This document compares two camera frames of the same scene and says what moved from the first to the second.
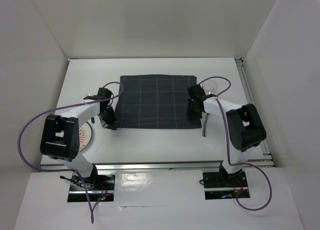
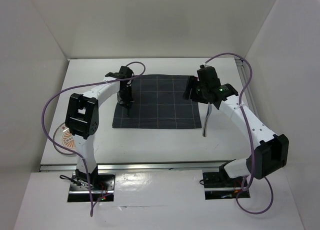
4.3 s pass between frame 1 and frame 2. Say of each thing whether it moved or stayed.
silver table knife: stayed
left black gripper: moved
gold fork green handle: moved
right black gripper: moved
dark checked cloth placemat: stayed
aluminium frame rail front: stayed
